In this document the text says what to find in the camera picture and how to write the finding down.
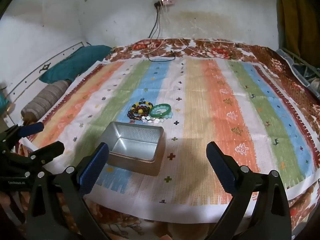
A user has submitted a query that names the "green jade bangle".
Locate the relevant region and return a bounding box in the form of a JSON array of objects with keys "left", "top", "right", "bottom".
[{"left": 149, "top": 104, "right": 172, "bottom": 118}]

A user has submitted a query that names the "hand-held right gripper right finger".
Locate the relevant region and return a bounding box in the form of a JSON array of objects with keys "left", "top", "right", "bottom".
[{"left": 205, "top": 141, "right": 293, "bottom": 240}]

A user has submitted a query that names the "clear plastic storage bin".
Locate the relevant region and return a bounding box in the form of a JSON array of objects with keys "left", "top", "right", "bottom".
[{"left": 276, "top": 48, "right": 320, "bottom": 94}]

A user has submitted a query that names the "white cable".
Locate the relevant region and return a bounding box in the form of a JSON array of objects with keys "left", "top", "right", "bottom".
[{"left": 147, "top": 4, "right": 198, "bottom": 55}]

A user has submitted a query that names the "dark purple bead bracelet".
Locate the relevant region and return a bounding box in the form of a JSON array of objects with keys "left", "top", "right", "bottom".
[{"left": 127, "top": 109, "right": 145, "bottom": 121}]

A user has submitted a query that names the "black cable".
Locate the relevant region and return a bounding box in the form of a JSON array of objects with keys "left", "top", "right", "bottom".
[{"left": 147, "top": 3, "right": 190, "bottom": 62}]

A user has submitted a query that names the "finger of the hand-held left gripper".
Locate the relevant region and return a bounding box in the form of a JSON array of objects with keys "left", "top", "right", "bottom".
[
  {"left": 24, "top": 141, "right": 65, "bottom": 167},
  {"left": 0, "top": 121, "right": 45, "bottom": 143}
]

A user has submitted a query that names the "colourful striped mat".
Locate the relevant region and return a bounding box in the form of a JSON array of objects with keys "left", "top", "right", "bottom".
[{"left": 19, "top": 56, "right": 320, "bottom": 224}]

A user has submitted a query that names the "teal pillow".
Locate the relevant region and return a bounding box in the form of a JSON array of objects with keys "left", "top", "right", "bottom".
[{"left": 39, "top": 45, "right": 113, "bottom": 83}]

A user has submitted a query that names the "yellow and dark bead bracelet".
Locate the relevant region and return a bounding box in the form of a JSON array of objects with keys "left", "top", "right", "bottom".
[{"left": 132, "top": 101, "right": 153, "bottom": 114}]

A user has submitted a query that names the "yellow hanging cloth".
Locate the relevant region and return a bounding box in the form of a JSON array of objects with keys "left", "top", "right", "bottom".
[{"left": 277, "top": 0, "right": 320, "bottom": 62}]

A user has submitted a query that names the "brown striped bolster pillow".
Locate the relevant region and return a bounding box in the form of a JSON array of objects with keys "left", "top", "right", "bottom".
[{"left": 20, "top": 80, "right": 71, "bottom": 122}]

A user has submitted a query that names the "silver metal tin box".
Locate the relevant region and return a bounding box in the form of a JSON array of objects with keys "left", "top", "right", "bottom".
[{"left": 95, "top": 121, "right": 165, "bottom": 177}]

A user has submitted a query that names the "white star bead bracelet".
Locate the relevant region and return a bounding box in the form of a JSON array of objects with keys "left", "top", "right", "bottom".
[{"left": 141, "top": 115, "right": 162, "bottom": 124}]

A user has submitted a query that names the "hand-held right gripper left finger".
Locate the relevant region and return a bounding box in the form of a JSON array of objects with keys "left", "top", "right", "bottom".
[{"left": 25, "top": 142, "right": 110, "bottom": 240}]

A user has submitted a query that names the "white bed headboard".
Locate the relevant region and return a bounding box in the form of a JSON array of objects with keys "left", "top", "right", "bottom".
[{"left": 5, "top": 41, "right": 87, "bottom": 105}]

